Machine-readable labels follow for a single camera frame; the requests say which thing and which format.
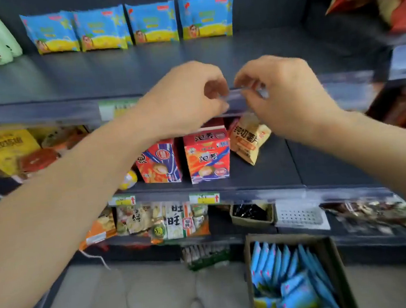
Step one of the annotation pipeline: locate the beige rice cracker bag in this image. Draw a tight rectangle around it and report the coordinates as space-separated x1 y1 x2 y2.
114 203 154 237

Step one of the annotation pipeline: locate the bundle of dark sachets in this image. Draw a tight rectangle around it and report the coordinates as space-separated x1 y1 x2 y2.
232 202 267 223

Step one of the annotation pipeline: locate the beige woven basket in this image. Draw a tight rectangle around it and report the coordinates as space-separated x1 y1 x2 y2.
228 199 277 231

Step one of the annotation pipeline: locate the brown cardboard box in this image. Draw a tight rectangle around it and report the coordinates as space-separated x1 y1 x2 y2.
242 224 360 308

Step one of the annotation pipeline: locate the red blue snack box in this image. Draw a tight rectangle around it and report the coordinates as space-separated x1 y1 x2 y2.
134 137 184 186
182 127 234 186

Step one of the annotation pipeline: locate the yellow snack bag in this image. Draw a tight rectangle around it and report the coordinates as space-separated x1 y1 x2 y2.
0 126 43 177

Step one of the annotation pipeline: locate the brown gift snack bag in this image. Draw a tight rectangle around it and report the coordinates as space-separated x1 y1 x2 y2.
318 193 406 245

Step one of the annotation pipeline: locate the white rice cracker multipack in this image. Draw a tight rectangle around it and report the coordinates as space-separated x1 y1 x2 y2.
147 197 212 244

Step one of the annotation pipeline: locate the red white snack can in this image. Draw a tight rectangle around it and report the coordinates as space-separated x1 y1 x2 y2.
19 147 60 174

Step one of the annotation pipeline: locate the green yellow price tag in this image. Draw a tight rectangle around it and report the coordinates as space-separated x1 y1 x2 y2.
97 97 142 122
107 194 137 208
189 192 222 207

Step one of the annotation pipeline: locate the green white wafer pack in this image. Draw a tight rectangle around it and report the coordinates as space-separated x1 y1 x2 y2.
180 242 233 272

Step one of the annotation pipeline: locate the white perforated plastic tray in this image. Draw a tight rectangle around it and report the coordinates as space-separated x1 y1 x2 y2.
273 194 331 235

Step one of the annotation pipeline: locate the person's left hand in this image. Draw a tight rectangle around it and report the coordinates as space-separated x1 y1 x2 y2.
128 57 234 143

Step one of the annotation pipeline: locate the yellow potato chip bag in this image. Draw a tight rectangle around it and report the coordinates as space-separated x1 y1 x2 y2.
226 111 275 168

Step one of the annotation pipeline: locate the person's right hand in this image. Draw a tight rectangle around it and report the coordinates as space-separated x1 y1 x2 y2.
231 48 347 149

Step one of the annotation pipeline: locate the person's left forearm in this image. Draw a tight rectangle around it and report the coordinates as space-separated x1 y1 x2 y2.
0 110 175 308

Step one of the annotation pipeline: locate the yellow plastic bottle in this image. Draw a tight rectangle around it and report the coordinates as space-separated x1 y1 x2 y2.
117 169 139 191

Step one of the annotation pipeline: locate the person's right forearm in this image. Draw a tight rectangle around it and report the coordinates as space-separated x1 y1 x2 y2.
313 103 406 236

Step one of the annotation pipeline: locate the thick white cable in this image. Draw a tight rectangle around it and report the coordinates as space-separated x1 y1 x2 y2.
0 165 111 282

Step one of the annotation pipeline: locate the dark grey shelf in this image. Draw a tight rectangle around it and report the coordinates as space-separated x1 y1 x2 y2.
0 0 406 305

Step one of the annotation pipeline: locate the orange green snack bag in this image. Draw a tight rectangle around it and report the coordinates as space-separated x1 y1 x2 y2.
75 207 119 251

